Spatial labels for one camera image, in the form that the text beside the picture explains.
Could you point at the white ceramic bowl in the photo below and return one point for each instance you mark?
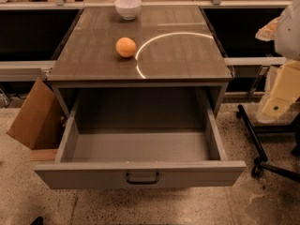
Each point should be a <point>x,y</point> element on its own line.
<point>128,9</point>

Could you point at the black drawer handle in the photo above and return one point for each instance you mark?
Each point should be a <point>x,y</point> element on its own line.
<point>142,178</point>

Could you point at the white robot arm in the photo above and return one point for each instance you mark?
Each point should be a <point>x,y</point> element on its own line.
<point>287,44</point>

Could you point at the grey cabinet with wood top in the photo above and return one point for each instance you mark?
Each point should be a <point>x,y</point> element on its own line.
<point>174,48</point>

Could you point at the black wheeled chair base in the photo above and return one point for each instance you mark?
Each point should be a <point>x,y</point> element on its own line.
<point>261,161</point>

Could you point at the grey open top drawer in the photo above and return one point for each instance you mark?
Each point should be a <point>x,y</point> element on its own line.
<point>114,131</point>

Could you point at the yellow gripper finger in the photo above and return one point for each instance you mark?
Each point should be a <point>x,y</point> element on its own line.
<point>285,90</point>
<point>267,33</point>

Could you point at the brown cardboard box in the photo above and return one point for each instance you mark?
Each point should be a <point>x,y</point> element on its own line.
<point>38,123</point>

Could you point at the orange fruit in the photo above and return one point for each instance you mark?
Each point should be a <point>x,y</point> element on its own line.
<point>126,47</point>

